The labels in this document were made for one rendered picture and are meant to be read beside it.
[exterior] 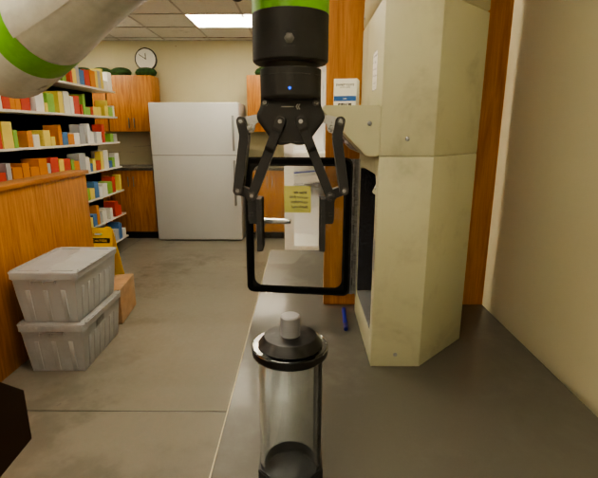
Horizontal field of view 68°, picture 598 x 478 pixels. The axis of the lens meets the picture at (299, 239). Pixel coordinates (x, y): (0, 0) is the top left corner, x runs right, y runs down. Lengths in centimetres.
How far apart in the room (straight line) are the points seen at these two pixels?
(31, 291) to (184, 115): 352
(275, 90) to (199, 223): 556
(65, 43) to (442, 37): 65
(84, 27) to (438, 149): 66
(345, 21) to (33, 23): 84
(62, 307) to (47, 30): 248
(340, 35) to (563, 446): 105
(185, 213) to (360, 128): 527
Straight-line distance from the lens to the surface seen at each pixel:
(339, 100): 101
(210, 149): 591
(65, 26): 64
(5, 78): 77
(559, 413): 103
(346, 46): 130
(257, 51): 56
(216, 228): 604
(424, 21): 96
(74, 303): 298
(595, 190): 107
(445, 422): 92
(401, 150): 93
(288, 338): 63
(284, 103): 57
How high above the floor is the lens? 146
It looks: 14 degrees down
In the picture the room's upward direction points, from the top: straight up
